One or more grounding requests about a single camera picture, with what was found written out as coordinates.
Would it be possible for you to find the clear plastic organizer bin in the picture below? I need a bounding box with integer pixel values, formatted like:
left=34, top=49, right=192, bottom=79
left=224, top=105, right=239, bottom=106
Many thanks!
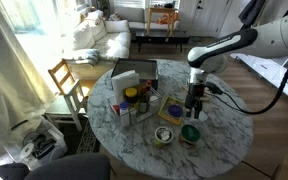
left=106, top=83, right=163, bottom=127

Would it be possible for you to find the white sofa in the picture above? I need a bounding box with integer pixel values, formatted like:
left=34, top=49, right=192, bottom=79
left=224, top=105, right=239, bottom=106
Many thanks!
left=62, top=9, right=132, bottom=81

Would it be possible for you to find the wooden chair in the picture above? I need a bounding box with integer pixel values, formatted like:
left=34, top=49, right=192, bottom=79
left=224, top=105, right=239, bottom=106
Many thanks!
left=47, top=59, right=89, bottom=133

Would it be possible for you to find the yellow card box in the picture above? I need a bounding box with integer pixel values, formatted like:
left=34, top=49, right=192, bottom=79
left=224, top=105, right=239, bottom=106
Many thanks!
left=157, top=95, right=188, bottom=126

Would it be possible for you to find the dark sauce bottle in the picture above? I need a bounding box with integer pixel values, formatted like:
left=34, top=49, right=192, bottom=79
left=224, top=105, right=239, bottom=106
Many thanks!
left=138, top=85, right=151, bottom=114

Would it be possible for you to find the white bottle blue cap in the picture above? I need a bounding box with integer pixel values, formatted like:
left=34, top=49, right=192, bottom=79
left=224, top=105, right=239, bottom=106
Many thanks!
left=119, top=101, right=131, bottom=128

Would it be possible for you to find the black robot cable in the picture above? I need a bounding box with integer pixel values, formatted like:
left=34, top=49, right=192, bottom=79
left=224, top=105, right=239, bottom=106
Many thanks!
left=205, top=51, right=288, bottom=116

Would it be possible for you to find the orange label food can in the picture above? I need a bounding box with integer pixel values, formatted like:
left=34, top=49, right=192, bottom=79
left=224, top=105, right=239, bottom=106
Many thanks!
left=178, top=133, right=200, bottom=150

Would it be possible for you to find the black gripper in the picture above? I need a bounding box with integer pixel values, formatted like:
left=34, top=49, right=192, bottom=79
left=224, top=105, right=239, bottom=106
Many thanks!
left=183, top=83, right=207, bottom=120

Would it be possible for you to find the small red cap bottle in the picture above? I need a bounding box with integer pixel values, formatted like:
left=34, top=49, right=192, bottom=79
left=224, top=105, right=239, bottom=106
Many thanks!
left=112, top=104, right=121, bottom=116

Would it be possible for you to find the white interior door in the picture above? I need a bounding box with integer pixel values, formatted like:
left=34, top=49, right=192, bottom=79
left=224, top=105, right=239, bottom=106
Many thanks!
left=178, top=0, right=232, bottom=38

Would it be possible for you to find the striped throw blanket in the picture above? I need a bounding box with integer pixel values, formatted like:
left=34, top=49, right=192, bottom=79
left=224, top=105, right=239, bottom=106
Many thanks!
left=63, top=48, right=100, bottom=67

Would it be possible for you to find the small glass shaker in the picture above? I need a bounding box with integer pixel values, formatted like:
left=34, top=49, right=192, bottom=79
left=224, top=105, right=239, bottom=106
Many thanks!
left=129, top=107, right=138, bottom=125

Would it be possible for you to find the white low cabinet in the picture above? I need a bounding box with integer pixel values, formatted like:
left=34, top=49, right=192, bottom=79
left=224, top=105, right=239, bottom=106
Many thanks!
left=232, top=52, right=288, bottom=105

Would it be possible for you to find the dark open cardboard box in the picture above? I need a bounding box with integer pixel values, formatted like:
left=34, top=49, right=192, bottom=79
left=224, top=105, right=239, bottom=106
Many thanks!
left=110, top=58, right=159, bottom=90

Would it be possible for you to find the green bowl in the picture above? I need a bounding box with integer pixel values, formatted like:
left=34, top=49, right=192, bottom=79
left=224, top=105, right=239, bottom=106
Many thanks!
left=180, top=124, right=202, bottom=144

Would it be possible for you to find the white paper napkin pack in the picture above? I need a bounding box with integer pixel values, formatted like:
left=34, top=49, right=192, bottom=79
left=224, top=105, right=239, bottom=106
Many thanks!
left=111, top=69, right=141, bottom=105

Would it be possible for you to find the dark hanging jacket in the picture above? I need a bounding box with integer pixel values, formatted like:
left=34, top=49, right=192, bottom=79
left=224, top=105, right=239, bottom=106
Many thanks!
left=237, top=0, right=267, bottom=29

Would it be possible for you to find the yellow lid jar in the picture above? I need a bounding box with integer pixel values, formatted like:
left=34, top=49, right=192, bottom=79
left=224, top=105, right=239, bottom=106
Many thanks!
left=124, top=87, right=139, bottom=104

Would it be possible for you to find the gray upholstered chair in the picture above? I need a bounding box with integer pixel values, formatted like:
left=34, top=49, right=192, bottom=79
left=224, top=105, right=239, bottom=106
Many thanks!
left=23, top=153, right=112, bottom=180

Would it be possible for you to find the sheer white curtain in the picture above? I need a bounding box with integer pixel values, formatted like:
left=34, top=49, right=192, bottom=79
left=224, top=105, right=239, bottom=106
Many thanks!
left=0, top=0, right=57, bottom=164

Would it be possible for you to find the white container in organizer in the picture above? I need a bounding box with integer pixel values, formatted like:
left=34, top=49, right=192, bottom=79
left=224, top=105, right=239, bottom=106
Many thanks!
left=149, top=95, right=160, bottom=113

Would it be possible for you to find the dark coffee table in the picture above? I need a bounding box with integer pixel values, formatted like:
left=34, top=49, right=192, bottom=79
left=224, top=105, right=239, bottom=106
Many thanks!
left=135, top=29, right=190, bottom=54

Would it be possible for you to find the clear storage bin with clutter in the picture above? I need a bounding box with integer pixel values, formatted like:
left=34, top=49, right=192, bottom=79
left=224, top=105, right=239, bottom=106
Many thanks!
left=3, top=118, right=68, bottom=172

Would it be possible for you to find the yellow wooden side table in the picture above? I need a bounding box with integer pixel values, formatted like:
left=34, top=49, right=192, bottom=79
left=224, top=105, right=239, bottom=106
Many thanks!
left=146, top=6, right=179, bottom=37

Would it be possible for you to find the green food can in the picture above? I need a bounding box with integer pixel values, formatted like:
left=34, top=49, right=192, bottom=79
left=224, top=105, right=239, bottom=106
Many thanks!
left=152, top=125, right=175, bottom=150

